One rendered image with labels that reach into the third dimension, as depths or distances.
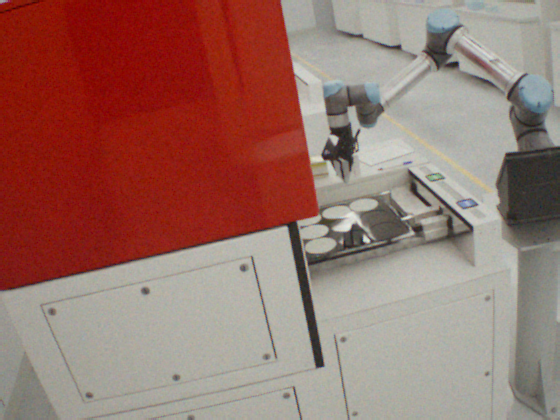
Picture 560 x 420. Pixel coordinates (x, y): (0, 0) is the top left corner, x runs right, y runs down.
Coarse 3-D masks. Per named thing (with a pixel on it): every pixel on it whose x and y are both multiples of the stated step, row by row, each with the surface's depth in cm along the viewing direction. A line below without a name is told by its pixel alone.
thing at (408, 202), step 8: (408, 192) 215; (392, 200) 214; (400, 200) 210; (408, 200) 209; (416, 200) 207; (400, 208) 206; (408, 208) 203; (416, 208) 201; (424, 232) 185; (432, 232) 184; (440, 232) 185
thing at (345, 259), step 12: (408, 240) 188; (420, 240) 189; (432, 240) 189; (360, 252) 187; (372, 252) 187; (384, 252) 188; (312, 264) 186; (324, 264) 186; (336, 264) 187; (348, 264) 188
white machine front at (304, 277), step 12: (288, 228) 128; (300, 240) 129; (300, 252) 130; (300, 264) 131; (300, 276) 132; (300, 288) 134; (312, 300) 135; (312, 312) 136; (312, 324) 138; (312, 336) 139; (312, 348) 141; (324, 360) 142
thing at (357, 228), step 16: (320, 208) 212; (384, 208) 202; (320, 224) 200; (336, 224) 198; (352, 224) 195; (368, 224) 193; (384, 224) 191; (400, 224) 188; (304, 240) 191; (336, 240) 187; (352, 240) 185; (368, 240) 183
